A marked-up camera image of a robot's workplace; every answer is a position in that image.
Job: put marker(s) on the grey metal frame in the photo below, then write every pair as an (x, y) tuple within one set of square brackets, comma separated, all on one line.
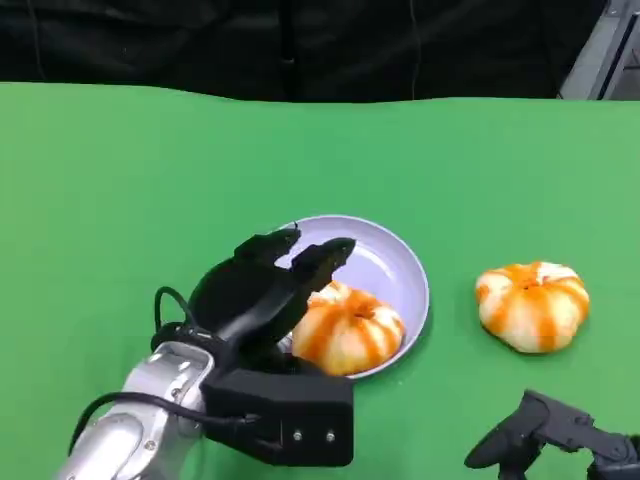
[(585, 65)]

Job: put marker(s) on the lilac plate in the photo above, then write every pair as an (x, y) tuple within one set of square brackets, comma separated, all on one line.
[(380, 260)]

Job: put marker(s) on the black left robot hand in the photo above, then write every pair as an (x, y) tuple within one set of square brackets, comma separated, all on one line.
[(250, 300)]

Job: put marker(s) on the orange and white toy bread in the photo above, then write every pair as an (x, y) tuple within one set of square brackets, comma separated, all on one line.
[(532, 310), (350, 330)]

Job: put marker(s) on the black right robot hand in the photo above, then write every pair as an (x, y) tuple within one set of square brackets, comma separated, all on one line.
[(560, 430)]

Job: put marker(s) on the green table cloth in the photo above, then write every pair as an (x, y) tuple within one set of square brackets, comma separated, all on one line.
[(150, 175)]

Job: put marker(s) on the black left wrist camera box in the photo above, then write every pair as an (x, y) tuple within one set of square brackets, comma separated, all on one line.
[(300, 410)]

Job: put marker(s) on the black backdrop cloth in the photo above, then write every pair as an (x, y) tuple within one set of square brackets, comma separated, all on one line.
[(200, 40)]

